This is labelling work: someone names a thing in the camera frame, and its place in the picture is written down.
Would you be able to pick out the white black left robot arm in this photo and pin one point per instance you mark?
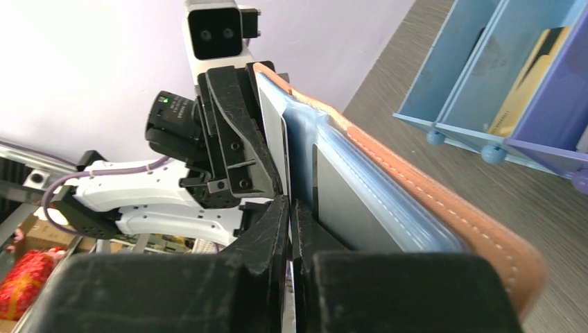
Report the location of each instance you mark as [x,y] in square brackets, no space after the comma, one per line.
[104,199]

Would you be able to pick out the cardboard box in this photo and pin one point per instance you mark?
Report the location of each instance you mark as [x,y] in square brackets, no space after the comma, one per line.
[36,234]

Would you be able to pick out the blue purple drawer organizer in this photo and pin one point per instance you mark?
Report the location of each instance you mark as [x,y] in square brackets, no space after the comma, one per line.
[472,65]

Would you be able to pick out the grey silver card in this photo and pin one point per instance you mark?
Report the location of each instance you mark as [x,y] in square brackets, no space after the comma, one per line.
[348,208]

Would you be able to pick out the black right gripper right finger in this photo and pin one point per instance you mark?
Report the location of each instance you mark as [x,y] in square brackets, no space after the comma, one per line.
[338,290]

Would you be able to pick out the red patterned bag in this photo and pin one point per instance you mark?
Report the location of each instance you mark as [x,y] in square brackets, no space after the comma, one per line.
[24,281]

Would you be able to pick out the orange leather card holder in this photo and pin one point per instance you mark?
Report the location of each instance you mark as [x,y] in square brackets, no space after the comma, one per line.
[424,213]

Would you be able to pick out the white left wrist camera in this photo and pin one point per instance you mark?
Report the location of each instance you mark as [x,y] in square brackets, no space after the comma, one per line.
[216,34]

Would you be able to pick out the yellow VIP card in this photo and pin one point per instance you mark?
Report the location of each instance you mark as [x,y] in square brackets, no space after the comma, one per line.
[533,71]

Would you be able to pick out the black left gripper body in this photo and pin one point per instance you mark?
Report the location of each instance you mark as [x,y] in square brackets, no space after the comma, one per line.
[207,181]

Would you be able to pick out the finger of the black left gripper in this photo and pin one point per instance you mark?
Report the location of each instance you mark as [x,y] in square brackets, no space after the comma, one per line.
[249,168]

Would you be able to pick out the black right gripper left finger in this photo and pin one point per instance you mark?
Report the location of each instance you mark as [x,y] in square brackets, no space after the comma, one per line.
[241,289]

